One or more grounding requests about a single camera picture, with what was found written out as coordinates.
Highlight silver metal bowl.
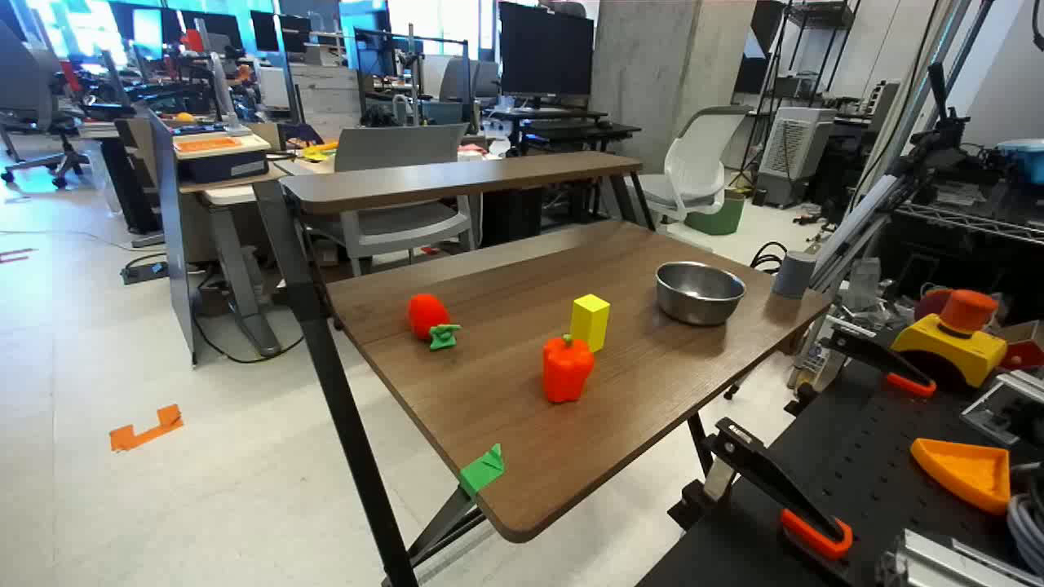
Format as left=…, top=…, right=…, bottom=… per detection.
left=653, top=259, right=750, bottom=331

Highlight yellow toy block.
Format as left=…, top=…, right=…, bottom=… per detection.
left=566, top=291, right=612, bottom=357

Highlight orange toy bell pepper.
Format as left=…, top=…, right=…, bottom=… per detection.
left=537, top=334, right=599, bottom=409

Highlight red toy tomato green stem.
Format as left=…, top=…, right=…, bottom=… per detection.
left=404, top=291, right=463, bottom=357

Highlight long wooden desk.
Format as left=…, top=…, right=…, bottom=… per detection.
left=276, top=146, right=661, bottom=277

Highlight green tape piece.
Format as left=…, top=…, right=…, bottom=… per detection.
left=457, top=441, right=507, bottom=502

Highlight gray office chair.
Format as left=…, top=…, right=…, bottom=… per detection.
left=305, top=122, right=478, bottom=277

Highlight white shell chair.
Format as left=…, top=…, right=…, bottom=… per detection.
left=637, top=104, right=758, bottom=228

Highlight black computer monitor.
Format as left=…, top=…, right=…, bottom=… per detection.
left=497, top=0, right=598, bottom=100

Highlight gray cylinder cup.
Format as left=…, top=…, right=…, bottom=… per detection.
left=770, top=248, right=817, bottom=304

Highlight dark box with orange top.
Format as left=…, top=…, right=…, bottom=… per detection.
left=169, top=128, right=275, bottom=187

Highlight gray desk partition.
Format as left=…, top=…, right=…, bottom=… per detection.
left=143, top=109, right=287, bottom=368

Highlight black shelf rack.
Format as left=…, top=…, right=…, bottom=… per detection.
left=748, top=0, right=863, bottom=208

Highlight black perforated board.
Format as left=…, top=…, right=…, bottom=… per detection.
left=637, top=357, right=1044, bottom=587

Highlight yellow emergency stop button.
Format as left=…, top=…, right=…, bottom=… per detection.
left=891, top=288, right=1012, bottom=393

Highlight orange triangular plastic piece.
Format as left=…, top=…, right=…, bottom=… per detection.
left=905, top=434, right=1014, bottom=516

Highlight black rolling office chair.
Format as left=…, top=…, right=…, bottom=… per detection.
left=0, top=25, right=91, bottom=189

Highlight black table leg frame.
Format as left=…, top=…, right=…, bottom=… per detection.
left=254, top=176, right=493, bottom=587

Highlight black floor cable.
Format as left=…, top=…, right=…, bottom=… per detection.
left=191, top=273, right=311, bottom=368

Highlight large black clamp orange handle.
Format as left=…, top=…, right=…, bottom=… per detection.
left=703, top=416, right=859, bottom=569

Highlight silver aluminium rail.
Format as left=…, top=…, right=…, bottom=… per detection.
left=809, top=170, right=905, bottom=298

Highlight small black clamp orange handle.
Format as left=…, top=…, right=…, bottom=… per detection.
left=817, top=323, right=938, bottom=402

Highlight orange floor bracket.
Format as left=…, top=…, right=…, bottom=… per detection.
left=108, top=402, right=186, bottom=452

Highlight gray cable bundle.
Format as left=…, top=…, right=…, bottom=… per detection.
left=1006, top=494, right=1044, bottom=582

